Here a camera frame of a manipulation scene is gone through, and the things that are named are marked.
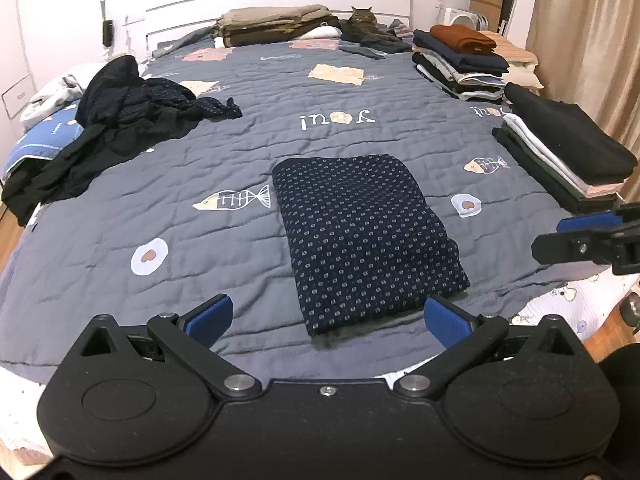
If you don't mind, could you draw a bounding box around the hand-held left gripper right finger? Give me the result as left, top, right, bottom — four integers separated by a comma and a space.
392, 295, 591, 401

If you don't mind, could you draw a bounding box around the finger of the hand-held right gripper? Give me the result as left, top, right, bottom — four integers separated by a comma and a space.
531, 227, 640, 277
556, 202, 640, 236

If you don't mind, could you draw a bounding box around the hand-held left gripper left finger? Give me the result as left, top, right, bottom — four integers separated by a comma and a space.
65, 294, 261, 401

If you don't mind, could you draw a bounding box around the navy dotted sweater orange lining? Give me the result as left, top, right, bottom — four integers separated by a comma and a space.
271, 154, 472, 338

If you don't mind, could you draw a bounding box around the rust-topped folded clothes stack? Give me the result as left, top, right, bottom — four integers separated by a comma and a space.
411, 24, 511, 102

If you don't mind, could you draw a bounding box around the pile of dark clothes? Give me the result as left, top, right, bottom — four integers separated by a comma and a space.
75, 55, 243, 128

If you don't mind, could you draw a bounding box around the white printed bedsheet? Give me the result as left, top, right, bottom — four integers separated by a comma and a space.
0, 270, 640, 461

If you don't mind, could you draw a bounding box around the cream folded blanket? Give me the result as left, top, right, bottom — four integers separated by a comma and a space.
480, 30, 545, 92

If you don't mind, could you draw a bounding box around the beige curtain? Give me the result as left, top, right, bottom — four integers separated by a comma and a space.
522, 0, 640, 151

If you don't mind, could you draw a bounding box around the black garment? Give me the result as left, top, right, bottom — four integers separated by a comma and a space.
0, 105, 206, 228

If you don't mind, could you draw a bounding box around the grey patchwork quilt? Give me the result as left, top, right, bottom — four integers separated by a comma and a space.
0, 25, 621, 381

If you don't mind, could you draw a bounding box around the white boxy appliance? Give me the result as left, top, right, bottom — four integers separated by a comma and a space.
442, 5, 490, 31

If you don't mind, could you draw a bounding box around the dark crumpled garment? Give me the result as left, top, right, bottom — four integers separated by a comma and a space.
360, 35, 415, 55

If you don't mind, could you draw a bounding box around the light grey hoodie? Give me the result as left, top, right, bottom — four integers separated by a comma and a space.
20, 62, 101, 126

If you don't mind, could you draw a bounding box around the dark grey pillow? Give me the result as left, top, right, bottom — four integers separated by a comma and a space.
151, 27, 219, 58

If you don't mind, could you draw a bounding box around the small dark grey cloth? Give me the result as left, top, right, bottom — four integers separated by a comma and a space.
341, 44, 388, 61

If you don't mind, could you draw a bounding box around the folded brown blanket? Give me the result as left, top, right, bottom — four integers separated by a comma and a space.
222, 17, 343, 47

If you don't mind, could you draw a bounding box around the white wardrobe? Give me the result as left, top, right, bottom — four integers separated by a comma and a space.
0, 0, 38, 126

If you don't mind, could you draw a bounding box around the tabby cat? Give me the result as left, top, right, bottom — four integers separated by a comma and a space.
340, 6, 401, 43

